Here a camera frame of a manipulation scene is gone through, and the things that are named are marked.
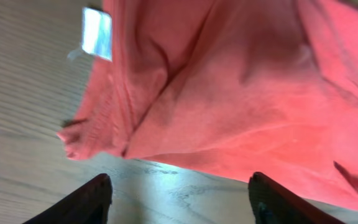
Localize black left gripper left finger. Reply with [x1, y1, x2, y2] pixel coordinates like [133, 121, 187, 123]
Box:
[24, 173, 113, 224]

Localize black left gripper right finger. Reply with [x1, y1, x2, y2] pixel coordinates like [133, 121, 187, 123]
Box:
[248, 172, 344, 224]

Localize orange soccer t-shirt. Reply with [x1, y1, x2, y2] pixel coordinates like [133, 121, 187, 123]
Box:
[58, 0, 358, 211]

